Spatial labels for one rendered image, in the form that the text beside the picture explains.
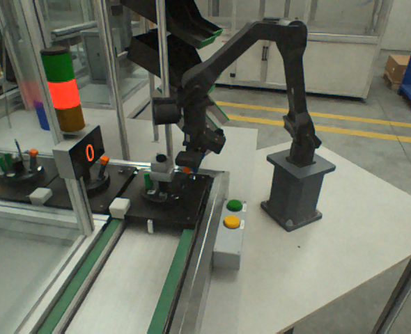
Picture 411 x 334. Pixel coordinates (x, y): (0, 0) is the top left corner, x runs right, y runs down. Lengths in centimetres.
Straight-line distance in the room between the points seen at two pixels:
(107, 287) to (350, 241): 69
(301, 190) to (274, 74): 404
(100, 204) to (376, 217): 87
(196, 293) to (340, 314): 133
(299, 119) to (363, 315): 136
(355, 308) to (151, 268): 141
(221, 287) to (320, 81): 430
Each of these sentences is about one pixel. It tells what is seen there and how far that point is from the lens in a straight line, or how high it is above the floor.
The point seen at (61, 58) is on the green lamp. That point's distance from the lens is 62.
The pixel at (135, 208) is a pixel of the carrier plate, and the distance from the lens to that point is 88.
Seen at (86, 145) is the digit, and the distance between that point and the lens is 68.
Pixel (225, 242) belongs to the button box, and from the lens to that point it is 78.
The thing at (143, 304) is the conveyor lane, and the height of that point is 92.
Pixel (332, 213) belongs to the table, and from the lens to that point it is 109.
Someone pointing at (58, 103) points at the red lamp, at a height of 132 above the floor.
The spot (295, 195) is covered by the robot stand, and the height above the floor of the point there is 98.
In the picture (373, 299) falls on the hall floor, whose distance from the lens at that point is 207.
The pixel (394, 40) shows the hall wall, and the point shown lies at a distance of 953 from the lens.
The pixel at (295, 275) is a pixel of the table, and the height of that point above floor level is 86.
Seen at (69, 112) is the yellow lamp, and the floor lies 130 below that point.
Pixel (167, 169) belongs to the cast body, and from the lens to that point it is 86.
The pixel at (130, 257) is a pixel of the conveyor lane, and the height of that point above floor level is 92.
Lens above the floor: 152
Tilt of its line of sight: 32 degrees down
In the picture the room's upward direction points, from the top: straight up
